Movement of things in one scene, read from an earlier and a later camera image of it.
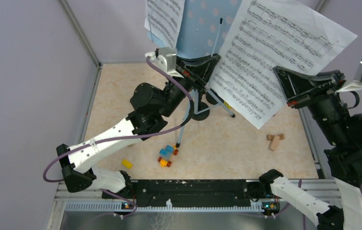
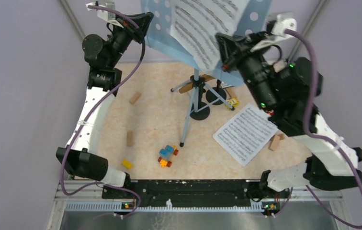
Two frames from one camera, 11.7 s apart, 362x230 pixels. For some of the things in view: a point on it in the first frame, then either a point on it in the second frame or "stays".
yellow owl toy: x=228 y=106 -> x=234 y=101
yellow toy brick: x=126 y=163 stays
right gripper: x=299 y=89 -> x=240 y=48
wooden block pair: x=274 y=140 stays
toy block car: x=166 y=155 stays
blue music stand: x=203 y=26 -> x=158 y=39
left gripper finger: x=202 y=66 -> x=142 y=21
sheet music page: x=269 y=34 -> x=244 y=135
